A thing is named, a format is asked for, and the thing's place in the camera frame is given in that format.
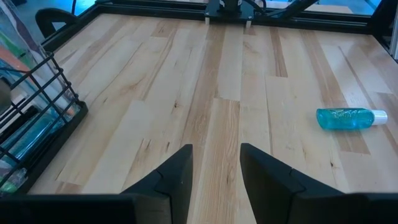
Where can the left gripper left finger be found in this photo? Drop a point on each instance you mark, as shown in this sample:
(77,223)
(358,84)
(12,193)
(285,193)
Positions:
(178,186)

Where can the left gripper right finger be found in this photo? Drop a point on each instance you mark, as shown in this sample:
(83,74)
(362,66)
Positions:
(273,193)

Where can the teal mouthwash bottle white cap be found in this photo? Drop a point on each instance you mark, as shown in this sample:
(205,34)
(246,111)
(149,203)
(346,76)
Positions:
(31,140)
(345,119)

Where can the orange toothbrush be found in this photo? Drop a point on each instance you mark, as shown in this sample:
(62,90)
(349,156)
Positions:
(11,60)

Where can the purple white toothbrush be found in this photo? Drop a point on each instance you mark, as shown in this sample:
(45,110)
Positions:
(21,31)

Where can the green toothbrush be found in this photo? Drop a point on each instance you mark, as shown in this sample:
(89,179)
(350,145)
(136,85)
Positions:
(9,43)

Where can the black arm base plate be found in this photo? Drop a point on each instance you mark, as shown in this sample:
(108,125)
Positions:
(230,14)

